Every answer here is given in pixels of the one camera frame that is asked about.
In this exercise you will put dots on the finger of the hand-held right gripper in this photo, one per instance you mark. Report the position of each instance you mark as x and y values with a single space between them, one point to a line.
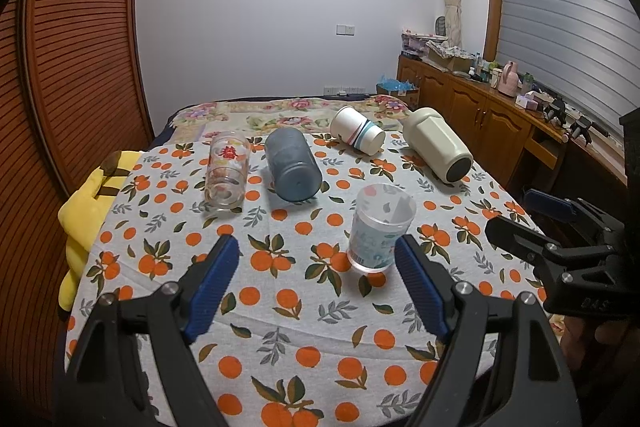
550 204
517 237

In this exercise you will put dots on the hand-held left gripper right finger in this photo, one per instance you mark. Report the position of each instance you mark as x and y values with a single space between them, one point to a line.
419 289

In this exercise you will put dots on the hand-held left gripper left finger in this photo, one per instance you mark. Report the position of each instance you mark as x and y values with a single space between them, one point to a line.
212 292

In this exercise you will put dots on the cream ceramic cup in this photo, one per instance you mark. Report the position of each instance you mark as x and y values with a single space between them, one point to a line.
435 142

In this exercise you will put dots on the blue-grey plastic cup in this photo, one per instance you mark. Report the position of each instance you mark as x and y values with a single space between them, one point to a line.
292 164

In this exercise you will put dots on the white striped paper cup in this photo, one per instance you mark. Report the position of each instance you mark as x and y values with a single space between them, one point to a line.
356 129

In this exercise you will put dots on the translucent printed plastic cup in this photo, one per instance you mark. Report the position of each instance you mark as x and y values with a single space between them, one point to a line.
380 229

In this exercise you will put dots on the clear glass cup red print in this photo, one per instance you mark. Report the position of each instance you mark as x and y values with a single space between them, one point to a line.
227 174

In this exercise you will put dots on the small black tripod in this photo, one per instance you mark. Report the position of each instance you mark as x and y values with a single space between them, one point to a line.
557 109
580 128

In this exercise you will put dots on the orange fruit print tablecloth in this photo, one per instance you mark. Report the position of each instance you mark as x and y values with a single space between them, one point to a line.
300 267

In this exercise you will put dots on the tissue box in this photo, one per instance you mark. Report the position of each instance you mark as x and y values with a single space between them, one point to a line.
532 101

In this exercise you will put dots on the wooden sideboard cabinet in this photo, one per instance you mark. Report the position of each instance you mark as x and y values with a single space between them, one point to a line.
480 112

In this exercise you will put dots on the pink thermos jug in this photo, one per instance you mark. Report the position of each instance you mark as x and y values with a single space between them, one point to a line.
510 79

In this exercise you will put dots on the yellow plush toy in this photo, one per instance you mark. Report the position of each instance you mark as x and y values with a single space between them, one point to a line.
80 217

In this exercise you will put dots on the cardboard box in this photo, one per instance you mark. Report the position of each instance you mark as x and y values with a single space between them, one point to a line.
407 98

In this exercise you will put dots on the open patterned box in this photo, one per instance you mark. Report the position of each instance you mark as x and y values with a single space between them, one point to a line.
450 56

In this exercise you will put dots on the grey window blind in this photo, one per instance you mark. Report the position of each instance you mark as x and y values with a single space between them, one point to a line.
560 17

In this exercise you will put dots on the floral blanket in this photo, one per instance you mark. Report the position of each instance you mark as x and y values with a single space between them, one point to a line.
280 113

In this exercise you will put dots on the blue plastic bag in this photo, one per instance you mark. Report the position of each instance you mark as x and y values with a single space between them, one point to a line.
395 83

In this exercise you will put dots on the stack of storage boxes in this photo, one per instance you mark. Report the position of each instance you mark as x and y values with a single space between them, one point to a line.
417 43

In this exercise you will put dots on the wooden louvred wardrobe door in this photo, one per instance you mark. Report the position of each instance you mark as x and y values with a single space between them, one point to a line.
75 57

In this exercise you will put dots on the white wall socket strip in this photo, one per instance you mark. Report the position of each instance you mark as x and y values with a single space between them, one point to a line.
344 91

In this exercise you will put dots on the white wall switch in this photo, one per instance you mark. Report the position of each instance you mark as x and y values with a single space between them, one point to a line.
345 29

